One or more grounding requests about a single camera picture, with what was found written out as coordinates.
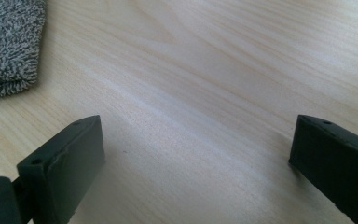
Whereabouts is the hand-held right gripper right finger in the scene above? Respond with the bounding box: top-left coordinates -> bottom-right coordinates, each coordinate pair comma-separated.
288,114 -> 358,224

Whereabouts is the grey terry towel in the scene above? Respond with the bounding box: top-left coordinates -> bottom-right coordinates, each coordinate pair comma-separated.
0,0 -> 48,102

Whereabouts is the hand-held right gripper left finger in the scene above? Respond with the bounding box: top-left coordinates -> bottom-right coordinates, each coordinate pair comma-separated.
17,115 -> 106,224

